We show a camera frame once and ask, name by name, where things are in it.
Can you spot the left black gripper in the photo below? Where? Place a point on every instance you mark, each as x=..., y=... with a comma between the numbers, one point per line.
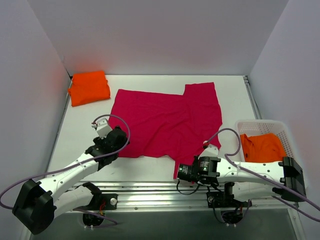
x=119, y=135

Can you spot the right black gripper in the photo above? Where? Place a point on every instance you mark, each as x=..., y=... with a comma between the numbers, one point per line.
x=183, y=171

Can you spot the crimson red t-shirt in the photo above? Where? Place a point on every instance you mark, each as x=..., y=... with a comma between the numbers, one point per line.
x=167, y=124

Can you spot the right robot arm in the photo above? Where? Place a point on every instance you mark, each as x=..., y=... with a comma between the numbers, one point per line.
x=289, y=188

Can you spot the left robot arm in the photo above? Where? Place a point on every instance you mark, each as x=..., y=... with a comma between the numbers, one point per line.
x=40, y=202

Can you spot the folded orange t-shirt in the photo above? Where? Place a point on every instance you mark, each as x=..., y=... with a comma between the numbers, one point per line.
x=89, y=87

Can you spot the white plastic basket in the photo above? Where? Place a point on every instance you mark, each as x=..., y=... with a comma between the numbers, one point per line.
x=270, y=132

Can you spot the crumpled orange t-shirt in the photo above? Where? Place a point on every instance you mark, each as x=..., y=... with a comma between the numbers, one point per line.
x=266, y=148

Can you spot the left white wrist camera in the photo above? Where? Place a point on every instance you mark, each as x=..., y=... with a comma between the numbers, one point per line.
x=102, y=127

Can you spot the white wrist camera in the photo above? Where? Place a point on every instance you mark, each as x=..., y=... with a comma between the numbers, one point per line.
x=102, y=127
x=209, y=150

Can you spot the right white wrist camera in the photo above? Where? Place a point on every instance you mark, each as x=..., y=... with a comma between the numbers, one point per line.
x=209, y=150

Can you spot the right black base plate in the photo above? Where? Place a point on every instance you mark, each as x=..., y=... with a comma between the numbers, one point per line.
x=216, y=199

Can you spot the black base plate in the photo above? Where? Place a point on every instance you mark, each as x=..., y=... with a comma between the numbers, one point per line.
x=105, y=202
x=216, y=199

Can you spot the aluminium rail frame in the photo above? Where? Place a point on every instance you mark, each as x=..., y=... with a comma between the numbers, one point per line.
x=146, y=184

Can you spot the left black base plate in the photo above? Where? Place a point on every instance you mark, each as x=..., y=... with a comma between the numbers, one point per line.
x=105, y=202

